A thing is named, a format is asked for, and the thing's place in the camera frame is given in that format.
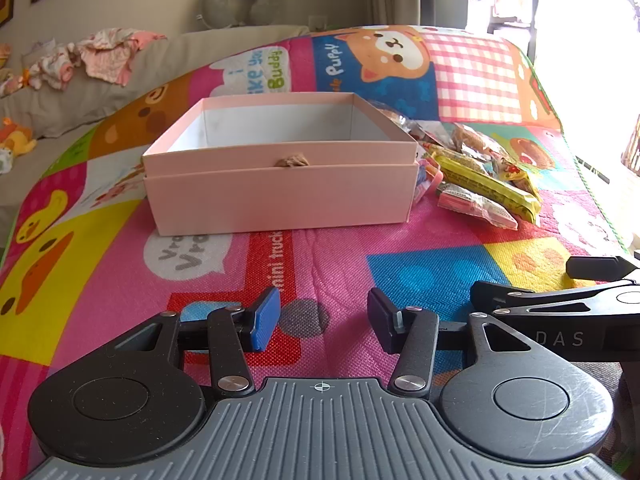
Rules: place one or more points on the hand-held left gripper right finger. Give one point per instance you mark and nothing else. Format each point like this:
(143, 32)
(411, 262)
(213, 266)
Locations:
(378, 316)

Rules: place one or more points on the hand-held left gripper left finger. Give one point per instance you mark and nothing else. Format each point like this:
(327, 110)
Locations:
(264, 322)

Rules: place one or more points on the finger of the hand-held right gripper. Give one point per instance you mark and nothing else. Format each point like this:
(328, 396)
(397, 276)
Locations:
(505, 296)
(602, 266)

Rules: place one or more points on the pink snack packet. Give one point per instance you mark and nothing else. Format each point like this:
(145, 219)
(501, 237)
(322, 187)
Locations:
(477, 207)

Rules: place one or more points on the long yellow snack packet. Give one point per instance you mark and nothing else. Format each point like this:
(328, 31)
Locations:
(485, 184)

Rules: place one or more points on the red white snack packet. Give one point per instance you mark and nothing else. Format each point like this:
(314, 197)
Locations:
(517, 172)

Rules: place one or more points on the small pink candy packet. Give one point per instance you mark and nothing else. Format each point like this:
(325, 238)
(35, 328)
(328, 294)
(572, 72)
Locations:
(426, 180)

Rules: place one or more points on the pink cardboard box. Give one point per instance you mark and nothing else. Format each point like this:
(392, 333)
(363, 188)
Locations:
(280, 180)

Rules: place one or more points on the clear candy packet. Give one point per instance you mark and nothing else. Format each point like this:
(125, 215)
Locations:
(410, 127)

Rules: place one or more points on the striped fabric item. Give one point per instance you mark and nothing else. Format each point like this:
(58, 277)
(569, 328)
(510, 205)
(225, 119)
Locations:
(632, 147)

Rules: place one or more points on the colourful printed blanket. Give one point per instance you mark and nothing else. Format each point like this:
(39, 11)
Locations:
(125, 270)

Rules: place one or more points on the orange stuffed toy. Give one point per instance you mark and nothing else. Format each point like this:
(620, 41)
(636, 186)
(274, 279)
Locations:
(15, 137)

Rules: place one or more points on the pile of pink clothes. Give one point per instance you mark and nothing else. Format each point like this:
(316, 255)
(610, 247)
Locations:
(100, 57)

